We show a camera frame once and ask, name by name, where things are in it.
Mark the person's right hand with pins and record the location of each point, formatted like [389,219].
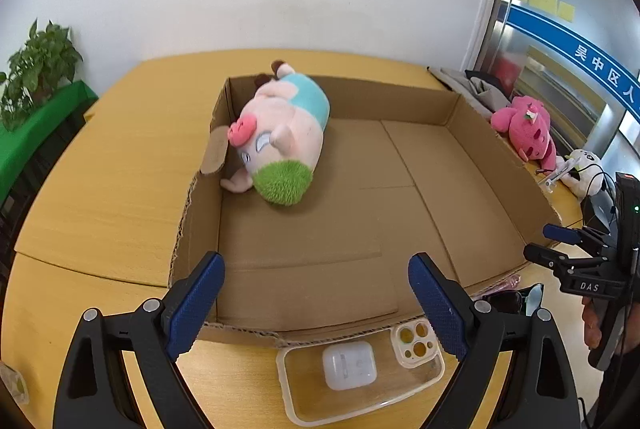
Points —
[591,321]

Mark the clear hair clip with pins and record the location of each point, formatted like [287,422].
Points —
[552,179]

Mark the black sunglasses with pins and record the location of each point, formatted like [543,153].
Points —
[532,296]

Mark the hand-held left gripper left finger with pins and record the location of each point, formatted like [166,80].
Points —
[192,309]

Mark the black crate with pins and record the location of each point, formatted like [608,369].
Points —
[35,174]

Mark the blue banner strip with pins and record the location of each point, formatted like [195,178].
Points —
[550,31]

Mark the clear plastic packet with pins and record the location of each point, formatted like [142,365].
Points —
[11,381]

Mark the pink pig plush toy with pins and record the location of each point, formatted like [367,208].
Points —
[285,134]

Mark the green cloth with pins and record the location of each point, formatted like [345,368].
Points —
[35,129]

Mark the green potted plant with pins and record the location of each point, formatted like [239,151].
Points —
[40,64]

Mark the grey cloth bundle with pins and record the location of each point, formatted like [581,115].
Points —
[480,91]

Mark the white earbuds case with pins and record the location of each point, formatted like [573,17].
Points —
[348,365]

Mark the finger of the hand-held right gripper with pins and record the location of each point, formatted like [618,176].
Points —
[545,255]
[562,234]

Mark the pink strawberry plush toy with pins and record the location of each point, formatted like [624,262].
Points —
[530,129]

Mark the shallow cardboard box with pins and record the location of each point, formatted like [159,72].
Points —
[400,209]

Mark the person's right forearm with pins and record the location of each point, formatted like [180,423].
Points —
[617,399]

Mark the clear phone case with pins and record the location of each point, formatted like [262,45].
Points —
[310,391]

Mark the white plush toy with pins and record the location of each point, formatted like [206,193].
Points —
[585,164]

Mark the black power adapter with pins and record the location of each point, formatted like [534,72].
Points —
[597,214]

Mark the pink pen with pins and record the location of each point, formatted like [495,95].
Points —
[511,281]

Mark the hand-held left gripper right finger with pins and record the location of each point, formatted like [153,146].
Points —
[440,309]

